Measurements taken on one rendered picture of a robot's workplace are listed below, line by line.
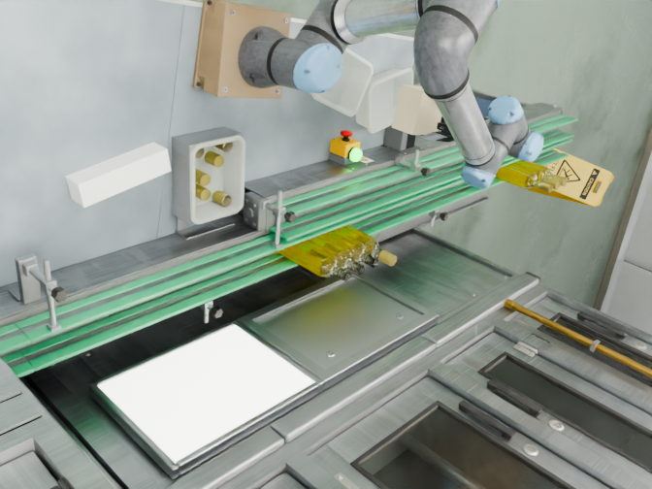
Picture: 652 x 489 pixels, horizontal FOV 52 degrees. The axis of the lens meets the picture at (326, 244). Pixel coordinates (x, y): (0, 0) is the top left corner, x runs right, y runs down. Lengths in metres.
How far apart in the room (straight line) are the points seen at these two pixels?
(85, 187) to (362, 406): 0.82
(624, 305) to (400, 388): 6.65
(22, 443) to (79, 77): 0.87
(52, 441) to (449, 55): 0.92
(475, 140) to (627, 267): 6.64
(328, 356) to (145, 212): 0.61
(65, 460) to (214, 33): 1.09
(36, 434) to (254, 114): 1.17
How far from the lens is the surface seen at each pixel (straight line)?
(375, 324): 1.88
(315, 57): 1.59
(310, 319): 1.87
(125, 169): 1.67
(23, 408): 1.08
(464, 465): 1.58
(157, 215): 1.84
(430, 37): 1.31
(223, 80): 1.71
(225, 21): 1.69
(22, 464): 1.02
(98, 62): 1.64
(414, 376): 1.75
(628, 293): 8.18
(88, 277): 1.70
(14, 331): 1.58
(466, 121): 1.44
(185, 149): 1.74
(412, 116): 1.87
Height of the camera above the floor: 2.16
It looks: 37 degrees down
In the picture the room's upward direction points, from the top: 118 degrees clockwise
